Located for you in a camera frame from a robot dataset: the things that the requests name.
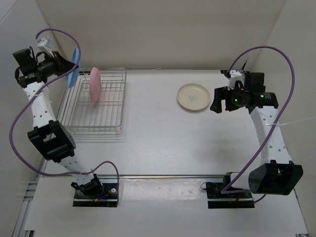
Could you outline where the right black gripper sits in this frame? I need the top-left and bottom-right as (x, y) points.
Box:
(210, 83), (249, 114)

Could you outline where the blue plate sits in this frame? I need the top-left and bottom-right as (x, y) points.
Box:
(66, 47), (81, 89)

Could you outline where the cream plate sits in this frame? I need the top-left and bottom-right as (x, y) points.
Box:
(176, 83), (211, 111)

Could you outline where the pink plate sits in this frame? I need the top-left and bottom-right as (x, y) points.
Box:
(89, 67), (101, 102)

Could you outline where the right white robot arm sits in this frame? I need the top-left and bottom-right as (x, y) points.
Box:
(210, 70), (303, 198)

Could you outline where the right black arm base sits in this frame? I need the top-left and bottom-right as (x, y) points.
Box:
(200, 172), (255, 209)

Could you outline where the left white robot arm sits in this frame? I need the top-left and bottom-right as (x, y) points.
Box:
(13, 47), (104, 198)

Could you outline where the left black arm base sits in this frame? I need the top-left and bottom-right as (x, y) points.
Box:
(71, 174), (119, 207)

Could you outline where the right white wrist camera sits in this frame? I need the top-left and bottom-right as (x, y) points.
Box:
(224, 70), (245, 90)

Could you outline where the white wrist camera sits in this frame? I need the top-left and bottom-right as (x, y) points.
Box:
(224, 70), (245, 90)
(37, 37), (53, 56)

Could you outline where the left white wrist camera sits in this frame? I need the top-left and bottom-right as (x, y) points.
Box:
(37, 37), (53, 56)

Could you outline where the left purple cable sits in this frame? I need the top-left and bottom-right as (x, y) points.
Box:
(9, 28), (120, 205)

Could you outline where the metal wire dish rack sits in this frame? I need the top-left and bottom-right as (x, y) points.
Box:
(58, 68), (126, 136)

